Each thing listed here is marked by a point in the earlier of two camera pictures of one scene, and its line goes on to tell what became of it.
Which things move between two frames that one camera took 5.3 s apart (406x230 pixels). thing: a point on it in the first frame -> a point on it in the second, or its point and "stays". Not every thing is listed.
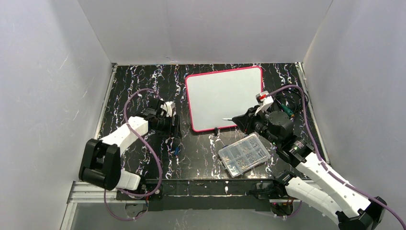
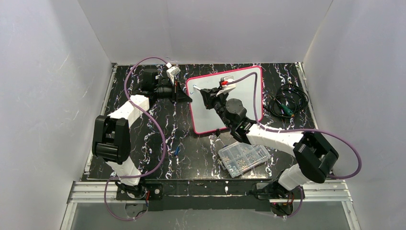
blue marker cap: (177, 149) stays
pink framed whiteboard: (215, 96) stays
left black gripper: (174, 126) -> (176, 93)
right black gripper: (250, 120) -> (211, 98)
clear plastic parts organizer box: (241, 155) stays
